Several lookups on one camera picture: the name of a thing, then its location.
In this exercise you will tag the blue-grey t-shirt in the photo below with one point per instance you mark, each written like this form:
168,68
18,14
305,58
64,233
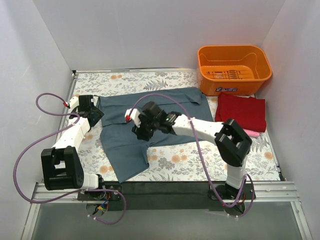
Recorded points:
125,152

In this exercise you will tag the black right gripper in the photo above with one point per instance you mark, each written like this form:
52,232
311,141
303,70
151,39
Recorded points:
142,130

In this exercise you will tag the red folded t-shirt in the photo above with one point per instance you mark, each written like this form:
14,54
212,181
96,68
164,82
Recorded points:
248,112

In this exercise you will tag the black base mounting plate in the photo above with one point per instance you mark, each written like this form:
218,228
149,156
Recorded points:
165,195

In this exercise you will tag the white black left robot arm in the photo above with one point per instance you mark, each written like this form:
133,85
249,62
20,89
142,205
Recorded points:
61,165

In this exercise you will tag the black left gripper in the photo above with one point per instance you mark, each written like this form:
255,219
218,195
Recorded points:
95,116

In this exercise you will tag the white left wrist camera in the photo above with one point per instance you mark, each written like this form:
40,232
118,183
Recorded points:
72,104

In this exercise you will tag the orange plastic basket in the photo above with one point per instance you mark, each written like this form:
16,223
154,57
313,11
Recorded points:
232,69

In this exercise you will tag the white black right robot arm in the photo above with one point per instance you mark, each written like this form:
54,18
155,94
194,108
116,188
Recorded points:
231,140

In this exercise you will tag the pink folded t-shirt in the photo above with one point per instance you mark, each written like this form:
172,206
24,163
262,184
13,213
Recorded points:
251,133

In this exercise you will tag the aluminium frame rail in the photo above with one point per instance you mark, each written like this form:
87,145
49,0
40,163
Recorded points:
276,214

